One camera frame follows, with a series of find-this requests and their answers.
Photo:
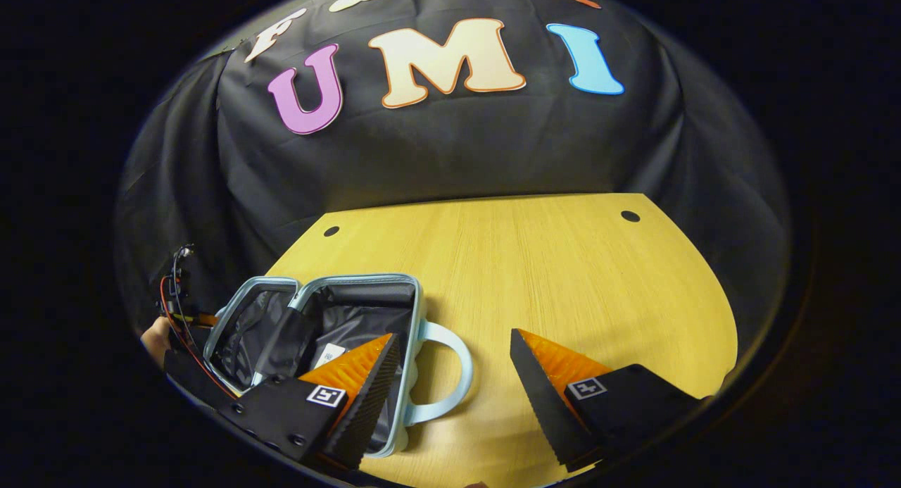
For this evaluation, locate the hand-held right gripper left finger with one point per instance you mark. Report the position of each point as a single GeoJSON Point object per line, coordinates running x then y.
{"type": "Point", "coordinates": [373, 403]}

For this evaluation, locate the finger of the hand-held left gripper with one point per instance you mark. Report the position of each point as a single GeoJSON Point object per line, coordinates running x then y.
{"type": "Point", "coordinates": [203, 320]}
{"type": "Point", "coordinates": [190, 372]}

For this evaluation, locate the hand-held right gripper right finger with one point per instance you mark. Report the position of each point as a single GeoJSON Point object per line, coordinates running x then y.
{"type": "Point", "coordinates": [545, 410]}

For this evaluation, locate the light blue suitcase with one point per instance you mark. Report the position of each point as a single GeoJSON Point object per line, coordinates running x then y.
{"type": "Point", "coordinates": [352, 312]}

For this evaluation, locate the black backdrop cloth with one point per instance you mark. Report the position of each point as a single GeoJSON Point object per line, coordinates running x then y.
{"type": "Point", "coordinates": [457, 150]}

